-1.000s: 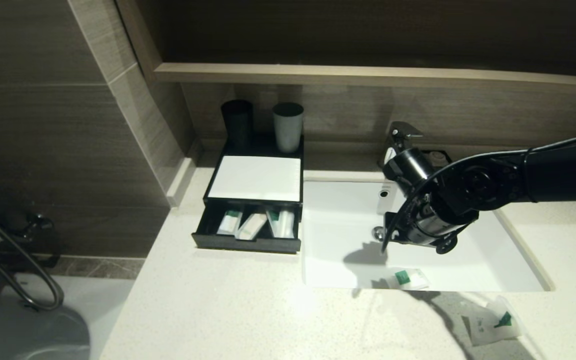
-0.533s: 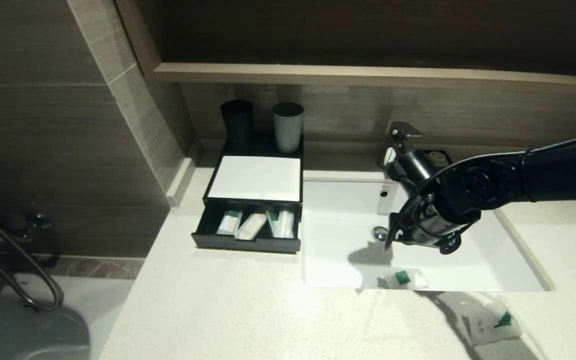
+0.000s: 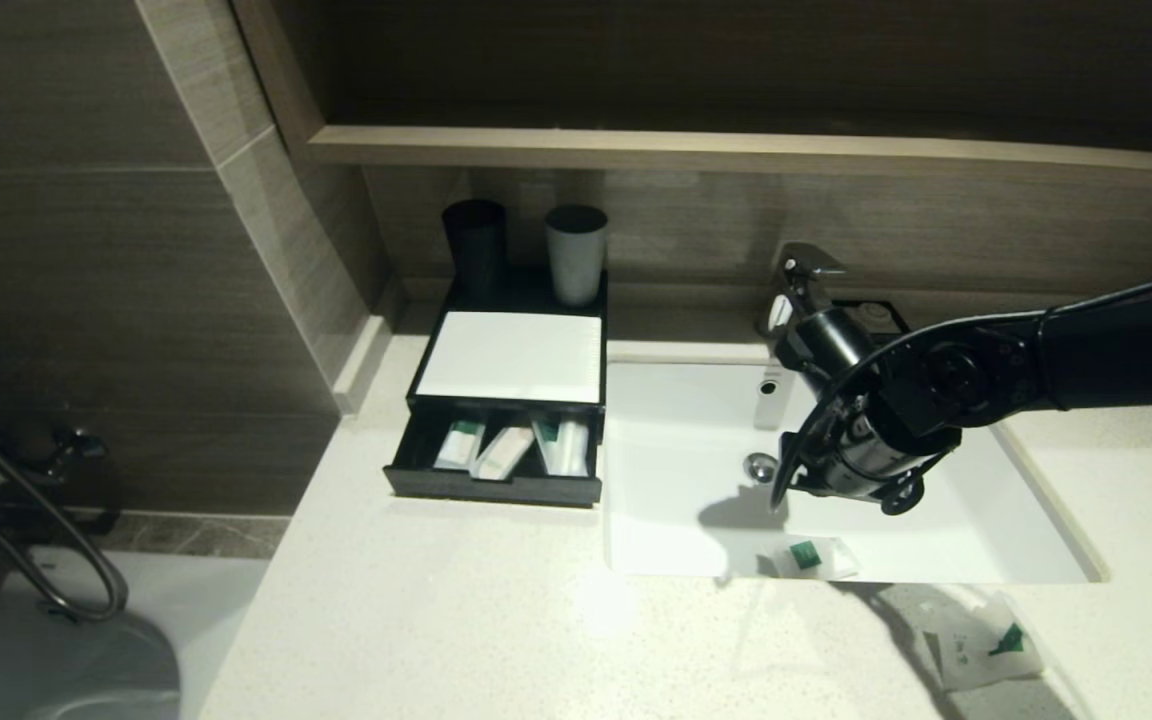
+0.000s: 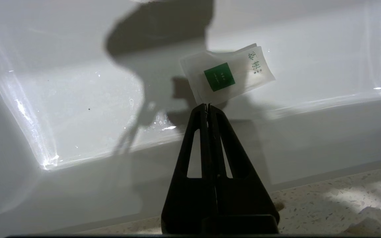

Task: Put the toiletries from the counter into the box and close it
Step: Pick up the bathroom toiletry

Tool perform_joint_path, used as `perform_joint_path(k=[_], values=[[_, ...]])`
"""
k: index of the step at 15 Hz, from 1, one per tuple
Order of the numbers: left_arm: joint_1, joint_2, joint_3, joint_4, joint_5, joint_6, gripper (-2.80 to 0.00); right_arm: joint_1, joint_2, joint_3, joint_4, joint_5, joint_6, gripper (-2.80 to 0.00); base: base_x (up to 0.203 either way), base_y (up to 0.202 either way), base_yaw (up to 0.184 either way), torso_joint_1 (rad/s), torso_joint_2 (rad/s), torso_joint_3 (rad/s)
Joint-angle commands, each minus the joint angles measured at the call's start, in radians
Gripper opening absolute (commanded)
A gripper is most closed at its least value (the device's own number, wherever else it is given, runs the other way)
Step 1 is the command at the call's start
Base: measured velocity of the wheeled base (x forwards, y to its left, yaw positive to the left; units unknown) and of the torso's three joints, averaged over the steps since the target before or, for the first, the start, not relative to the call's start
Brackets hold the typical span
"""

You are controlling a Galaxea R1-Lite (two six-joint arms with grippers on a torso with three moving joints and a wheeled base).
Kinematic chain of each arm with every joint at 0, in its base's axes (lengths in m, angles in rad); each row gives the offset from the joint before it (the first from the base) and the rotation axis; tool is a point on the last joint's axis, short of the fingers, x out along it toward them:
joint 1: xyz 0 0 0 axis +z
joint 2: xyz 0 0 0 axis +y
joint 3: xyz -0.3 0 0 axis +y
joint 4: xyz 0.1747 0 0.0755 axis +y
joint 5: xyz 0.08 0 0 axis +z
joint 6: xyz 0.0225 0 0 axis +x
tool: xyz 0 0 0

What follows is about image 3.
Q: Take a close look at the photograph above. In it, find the chrome bathtub mixer tap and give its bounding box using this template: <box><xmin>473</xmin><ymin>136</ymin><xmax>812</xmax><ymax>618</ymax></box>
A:
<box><xmin>0</xmin><ymin>425</ymin><xmax>115</xmax><ymax>546</ymax></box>

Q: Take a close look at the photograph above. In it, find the white bathtub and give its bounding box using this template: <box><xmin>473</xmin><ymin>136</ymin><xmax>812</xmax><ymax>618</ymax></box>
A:
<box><xmin>0</xmin><ymin>540</ymin><xmax>272</xmax><ymax>720</ymax></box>

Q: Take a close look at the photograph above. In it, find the black soap dish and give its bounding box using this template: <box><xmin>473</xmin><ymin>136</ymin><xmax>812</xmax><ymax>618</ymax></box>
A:
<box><xmin>833</xmin><ymin>299</ymin><xmax>914</xmax><ymax>341</ymax></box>

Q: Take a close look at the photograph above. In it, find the black amenity box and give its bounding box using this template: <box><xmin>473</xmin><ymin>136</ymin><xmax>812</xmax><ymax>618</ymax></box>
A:
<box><xmin>404</xmin><ymin>268</ymin><xmax>609</xmax><ymax>421</ymax></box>

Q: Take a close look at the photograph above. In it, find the grey cup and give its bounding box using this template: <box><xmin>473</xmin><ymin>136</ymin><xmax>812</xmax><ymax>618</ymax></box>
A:
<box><xmin>545</xmin><ymin>205</ymin><xmax>609</xmax><ymax>308</ymax></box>

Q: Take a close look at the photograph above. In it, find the metal shower hose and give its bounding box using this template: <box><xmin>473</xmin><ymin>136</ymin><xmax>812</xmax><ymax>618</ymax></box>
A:
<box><xmin>0</xmin><ymin>400</ymin><xmax>130</xmax><ymax>623</ymax></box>

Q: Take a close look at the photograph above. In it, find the black box drawer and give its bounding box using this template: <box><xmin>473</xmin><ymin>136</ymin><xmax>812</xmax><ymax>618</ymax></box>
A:
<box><xmin>383</xmin><ymin>398</ymin><xmax>604</xmax><ymax>509</ymax></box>

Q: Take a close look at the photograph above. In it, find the wooden wall shelf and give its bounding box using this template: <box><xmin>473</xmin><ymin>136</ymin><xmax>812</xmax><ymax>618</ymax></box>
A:
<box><xmin>308</xmin><ymin>126</ymin><xmax>1152</xmax><ymax>196</ymax></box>

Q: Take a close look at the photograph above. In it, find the crumpled shower cap packet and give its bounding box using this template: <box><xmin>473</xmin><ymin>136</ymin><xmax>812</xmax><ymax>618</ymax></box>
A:
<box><xmin>921</xmin><ymin>592</ymin><xmax>1047</xmax><ymax>693</ymax></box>

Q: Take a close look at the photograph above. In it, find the black camera cable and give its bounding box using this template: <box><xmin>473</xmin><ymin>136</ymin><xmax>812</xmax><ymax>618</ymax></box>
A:
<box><xmin>769</xmin><ymin>268</ymin><xmax>1152</xmax><ymax>513</ymax></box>

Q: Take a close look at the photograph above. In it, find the white tube packet green label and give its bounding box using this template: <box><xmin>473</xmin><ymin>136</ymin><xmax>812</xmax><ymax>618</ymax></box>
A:
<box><xmin>434</xmin><ymin>420</ymin><xmax>485</xmax><ymax>471</ymax></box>

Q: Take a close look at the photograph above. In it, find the small packet with pink item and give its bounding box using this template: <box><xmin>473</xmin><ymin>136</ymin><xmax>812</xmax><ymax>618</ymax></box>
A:
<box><xmin>769</xmin><ymin>538</ymin><xmax>859</xmax><ymax>583</ymax></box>

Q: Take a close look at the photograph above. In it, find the white sink basin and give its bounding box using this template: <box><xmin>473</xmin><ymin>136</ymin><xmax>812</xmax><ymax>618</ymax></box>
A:
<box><xmin>603</xmin><ymin>345</ymin><xmax>1105</xmax><ymax>586</ymax></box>

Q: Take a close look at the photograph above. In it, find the beige flat packet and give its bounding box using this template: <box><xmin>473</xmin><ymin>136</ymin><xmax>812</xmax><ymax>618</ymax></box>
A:
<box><xmin>473</xmin><ymin>426</ymin><xmax>535</xmax><ymax>481</ymax></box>

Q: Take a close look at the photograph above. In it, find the black cup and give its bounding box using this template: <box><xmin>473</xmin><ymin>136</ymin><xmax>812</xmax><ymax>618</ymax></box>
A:
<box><xmin>442</xmin><ymin>200</ymin><xmax>508</xmax><ymax>296</ymax></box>

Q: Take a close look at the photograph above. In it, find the long packet large green label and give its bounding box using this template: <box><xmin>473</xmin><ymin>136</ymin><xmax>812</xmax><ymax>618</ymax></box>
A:
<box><xmin>531</xmin><ymin>415</ymin><xmax>565</xmax><ymax>476</ymax></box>

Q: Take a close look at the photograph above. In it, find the chrome sink faucet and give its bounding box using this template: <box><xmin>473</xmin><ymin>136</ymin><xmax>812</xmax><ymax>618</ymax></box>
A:
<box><xmin>755</xmin><ymin>243</ymin><xmax>849</xmax><ymax>338</ymax></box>

